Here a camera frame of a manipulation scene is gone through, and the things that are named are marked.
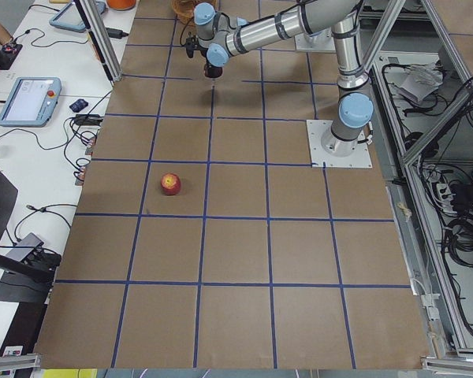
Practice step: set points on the grey hub box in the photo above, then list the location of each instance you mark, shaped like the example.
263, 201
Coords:
28, 245

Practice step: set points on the teach pendant tablet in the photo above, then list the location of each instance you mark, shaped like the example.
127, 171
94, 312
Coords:
31, 102
69, 18

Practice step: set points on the woven wicker basket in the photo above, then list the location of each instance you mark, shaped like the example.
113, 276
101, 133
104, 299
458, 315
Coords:
184, 9

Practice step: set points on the red yellow apple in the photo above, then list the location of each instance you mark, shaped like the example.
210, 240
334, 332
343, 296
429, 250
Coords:
170, 184

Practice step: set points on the aluminium frame post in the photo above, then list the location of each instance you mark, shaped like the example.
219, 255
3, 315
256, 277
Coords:
98, 35

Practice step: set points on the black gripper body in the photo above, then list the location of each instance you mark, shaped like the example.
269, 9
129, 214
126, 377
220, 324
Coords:
214, 72

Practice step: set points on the black monitor stand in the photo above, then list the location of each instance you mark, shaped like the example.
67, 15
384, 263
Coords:
28, 270

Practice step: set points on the dark blue checkered pouch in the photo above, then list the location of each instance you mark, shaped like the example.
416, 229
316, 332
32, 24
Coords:
78, 105

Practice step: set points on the orange round container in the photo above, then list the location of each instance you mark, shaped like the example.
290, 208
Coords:
121, 5

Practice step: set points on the dark red apple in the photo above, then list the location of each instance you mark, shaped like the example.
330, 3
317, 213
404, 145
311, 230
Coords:
212, 72

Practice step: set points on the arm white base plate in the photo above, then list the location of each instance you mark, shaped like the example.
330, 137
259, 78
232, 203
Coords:
326, 151

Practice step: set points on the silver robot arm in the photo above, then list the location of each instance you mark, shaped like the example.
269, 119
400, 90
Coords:
219, 37

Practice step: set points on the black power brick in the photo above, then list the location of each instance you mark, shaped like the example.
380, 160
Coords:
116, 33

